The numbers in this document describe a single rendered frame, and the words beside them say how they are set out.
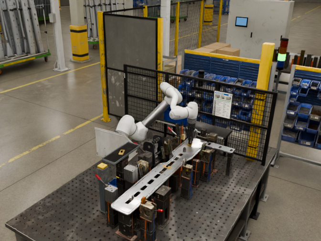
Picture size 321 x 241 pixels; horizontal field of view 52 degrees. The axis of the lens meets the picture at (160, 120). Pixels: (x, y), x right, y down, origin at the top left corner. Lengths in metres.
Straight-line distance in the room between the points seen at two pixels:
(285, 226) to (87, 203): 2.28
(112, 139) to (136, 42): 2.29
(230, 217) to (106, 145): 1.54
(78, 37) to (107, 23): 4.84
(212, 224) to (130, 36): 3.53
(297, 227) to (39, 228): 2.78
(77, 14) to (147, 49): 5.44
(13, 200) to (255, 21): 7.48
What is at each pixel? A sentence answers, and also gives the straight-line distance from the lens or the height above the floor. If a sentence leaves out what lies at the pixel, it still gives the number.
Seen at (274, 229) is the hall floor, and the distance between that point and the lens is 4.08.
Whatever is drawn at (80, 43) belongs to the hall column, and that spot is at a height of 0.58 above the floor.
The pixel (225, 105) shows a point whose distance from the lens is 3.64.
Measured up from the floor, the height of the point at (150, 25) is 1.87.
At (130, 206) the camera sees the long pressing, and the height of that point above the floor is 1.00.
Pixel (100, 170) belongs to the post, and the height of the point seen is 1.13.
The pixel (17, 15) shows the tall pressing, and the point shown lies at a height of 1.42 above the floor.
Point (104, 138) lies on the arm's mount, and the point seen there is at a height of 0.94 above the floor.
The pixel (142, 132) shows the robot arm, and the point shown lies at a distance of 3.72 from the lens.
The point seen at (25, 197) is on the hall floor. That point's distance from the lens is 4.55.
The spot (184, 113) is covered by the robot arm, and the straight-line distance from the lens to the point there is 3.08.
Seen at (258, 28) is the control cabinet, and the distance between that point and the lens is 9.58.
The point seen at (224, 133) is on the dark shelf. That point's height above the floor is 1.03.
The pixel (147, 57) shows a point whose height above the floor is 1.36.
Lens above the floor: 2.61
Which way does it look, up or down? 24 degrees down
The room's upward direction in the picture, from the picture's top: 1 degrees clockwise
